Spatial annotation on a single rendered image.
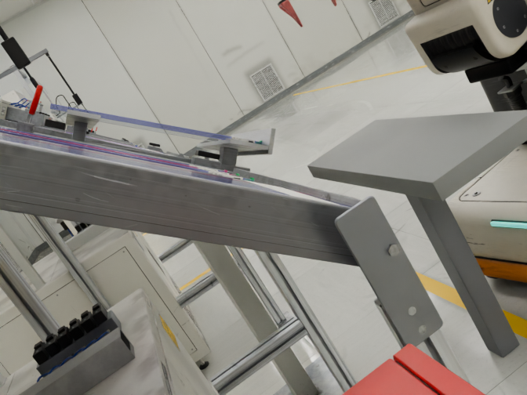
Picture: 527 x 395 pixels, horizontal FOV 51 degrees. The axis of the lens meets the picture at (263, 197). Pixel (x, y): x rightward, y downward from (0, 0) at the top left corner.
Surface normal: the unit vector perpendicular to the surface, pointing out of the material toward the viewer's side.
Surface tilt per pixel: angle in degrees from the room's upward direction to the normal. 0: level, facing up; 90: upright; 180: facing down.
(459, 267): 90
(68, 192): 90
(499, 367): 0
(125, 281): 90
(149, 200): 90
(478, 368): 0
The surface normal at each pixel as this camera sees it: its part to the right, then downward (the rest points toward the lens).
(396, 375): -0.51, -0.83
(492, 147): 0.28, 0.11
